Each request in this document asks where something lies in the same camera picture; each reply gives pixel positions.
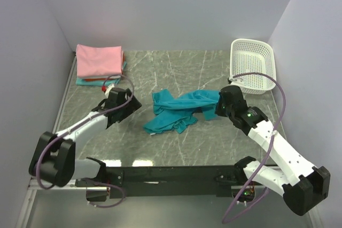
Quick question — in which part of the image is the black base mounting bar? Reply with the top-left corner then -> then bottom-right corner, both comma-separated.
75,165 -> 247,202

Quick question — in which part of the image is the purple cable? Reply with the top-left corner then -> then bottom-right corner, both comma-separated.
222,72 -> 287,224
35,74 -> 135,190

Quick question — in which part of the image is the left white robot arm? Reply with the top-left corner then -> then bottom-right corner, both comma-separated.
29,88 -> 142,190

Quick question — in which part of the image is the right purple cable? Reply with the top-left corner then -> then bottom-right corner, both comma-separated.
222,72 -> 287,224

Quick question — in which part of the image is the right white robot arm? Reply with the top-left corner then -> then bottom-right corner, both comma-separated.
216,85 -> 331,216

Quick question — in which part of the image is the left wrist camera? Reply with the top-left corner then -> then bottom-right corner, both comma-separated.
102,84 -> 115,98

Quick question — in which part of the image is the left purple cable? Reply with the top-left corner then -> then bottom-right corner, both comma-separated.
35,74 -> 135,190

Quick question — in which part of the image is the white perforated plastic basket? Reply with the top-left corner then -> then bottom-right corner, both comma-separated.
230,38 -> 276,95

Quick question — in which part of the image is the pink folded t-shirt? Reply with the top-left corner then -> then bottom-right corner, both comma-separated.
76,44 -> 124,79

